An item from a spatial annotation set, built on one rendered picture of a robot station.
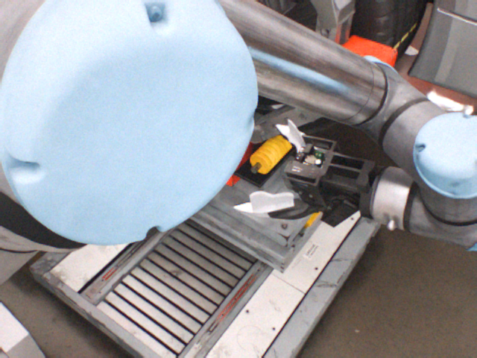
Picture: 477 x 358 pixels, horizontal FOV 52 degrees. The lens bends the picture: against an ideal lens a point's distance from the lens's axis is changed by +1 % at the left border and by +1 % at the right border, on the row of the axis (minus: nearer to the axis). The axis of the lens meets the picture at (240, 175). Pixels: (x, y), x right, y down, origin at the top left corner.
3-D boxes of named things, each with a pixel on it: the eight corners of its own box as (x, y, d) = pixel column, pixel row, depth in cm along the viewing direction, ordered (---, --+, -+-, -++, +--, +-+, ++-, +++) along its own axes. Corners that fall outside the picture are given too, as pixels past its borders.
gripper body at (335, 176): (298, 130, 68) (384, 148, 61) (314, 162, 74) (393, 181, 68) (275, 177, 65) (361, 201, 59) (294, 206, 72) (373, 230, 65)
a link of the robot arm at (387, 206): (425, 190, 66) (404, 244, 63) (390, 182, 68) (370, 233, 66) (420, 161, 60) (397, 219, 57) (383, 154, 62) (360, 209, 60)
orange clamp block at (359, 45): (346, 66, 95) (390, 81, 92) (326, 85, 91) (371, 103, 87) (352, 33, 90) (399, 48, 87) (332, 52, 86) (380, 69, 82)
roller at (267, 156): (322, 120, 136) (324, 104, 132) (262, 183, 119) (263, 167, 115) (303, 112, 138) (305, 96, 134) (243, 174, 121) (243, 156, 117)
